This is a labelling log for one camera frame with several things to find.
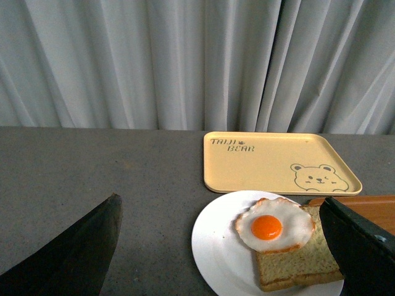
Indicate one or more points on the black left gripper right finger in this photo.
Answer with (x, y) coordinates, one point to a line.
(363, 250)

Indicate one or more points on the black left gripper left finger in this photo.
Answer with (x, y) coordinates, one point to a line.
(76, 261)

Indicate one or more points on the white round plate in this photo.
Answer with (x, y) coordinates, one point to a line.
(224, 261)

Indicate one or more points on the brown wooden tray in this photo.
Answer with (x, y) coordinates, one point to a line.
(378, 209)

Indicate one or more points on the bottom bread slice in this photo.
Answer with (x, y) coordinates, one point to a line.
(309, 265)

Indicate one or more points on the fried egg toy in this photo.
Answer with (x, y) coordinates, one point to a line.
(275, 226)

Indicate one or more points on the yellow bear tray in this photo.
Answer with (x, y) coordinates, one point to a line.
(281, 163)

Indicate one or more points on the grey pleated curtain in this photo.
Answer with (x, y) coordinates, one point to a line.
(271, 66)

